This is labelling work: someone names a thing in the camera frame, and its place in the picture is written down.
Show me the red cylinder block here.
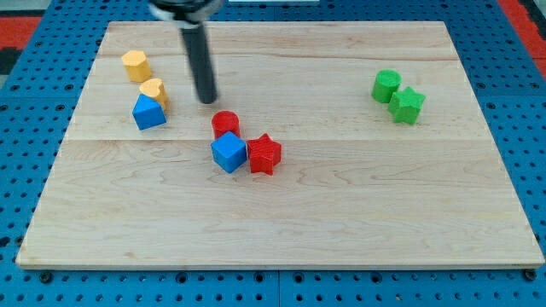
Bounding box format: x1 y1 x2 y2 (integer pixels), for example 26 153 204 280
211 110 241 139

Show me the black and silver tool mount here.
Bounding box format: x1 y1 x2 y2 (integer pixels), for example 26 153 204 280
148 0 224 28

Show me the blue triangle block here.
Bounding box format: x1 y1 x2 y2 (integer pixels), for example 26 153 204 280
132 94 166 130

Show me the blue cube block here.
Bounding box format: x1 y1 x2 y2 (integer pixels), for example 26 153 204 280
211 131 247 173

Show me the yellow hexagon block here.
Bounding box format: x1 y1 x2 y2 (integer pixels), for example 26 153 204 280
121 50 153 83

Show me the wooden board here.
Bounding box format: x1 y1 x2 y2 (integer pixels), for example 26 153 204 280
16 21 544 270

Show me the green star block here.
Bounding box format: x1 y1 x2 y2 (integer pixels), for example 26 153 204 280
388 86 426 125

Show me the green cylinder block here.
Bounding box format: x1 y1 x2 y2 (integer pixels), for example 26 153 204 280
371 69 402 103

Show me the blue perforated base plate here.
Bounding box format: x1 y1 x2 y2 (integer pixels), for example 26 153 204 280
1 0 545 306

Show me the red star block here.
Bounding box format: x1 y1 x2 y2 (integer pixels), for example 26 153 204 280
247 133 282 176

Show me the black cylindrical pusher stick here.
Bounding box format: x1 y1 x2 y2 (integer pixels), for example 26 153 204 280
181 23 218 104

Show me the yellow heart block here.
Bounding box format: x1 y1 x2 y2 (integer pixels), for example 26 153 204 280
139 78 169 111

